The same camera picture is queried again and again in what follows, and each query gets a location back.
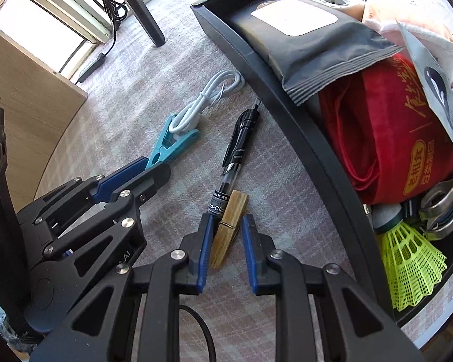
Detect orange white tissue pack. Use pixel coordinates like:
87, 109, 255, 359
362, 0, 453, 79

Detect thin black cable left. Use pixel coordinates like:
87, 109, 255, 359
179, 304, 217, 362

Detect light wooden board box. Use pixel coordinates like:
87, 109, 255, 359
0, 30, 87, 211

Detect red gift bag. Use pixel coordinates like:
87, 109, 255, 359
318, 54, 453, 205

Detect black wet wipe pack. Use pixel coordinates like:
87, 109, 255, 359
230, 0, 402, 106

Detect black inline switch controller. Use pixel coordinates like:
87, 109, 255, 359
77, 52, 106, 83

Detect wooden clothespin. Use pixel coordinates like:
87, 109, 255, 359
209, 190, 249, 270

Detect yellow green shuttlecock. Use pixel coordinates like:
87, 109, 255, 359
371, 204, 447, 311

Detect teal plastic clothespin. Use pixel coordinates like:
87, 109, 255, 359
146, 114, 200, 169

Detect white coiled usb cable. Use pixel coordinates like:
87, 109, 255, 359
168, 68, 246, 136

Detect black power cable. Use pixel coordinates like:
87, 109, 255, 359
63, 0, 129, 56

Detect black storage tray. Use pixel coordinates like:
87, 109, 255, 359
192, 0, 434, 327

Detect grey logo sachet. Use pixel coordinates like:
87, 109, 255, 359
398, 22, 453, 142

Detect metal tongs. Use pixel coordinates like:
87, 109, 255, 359
419, 180, 453, 241

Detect black gel pen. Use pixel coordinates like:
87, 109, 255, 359
208, 99, 261, 220

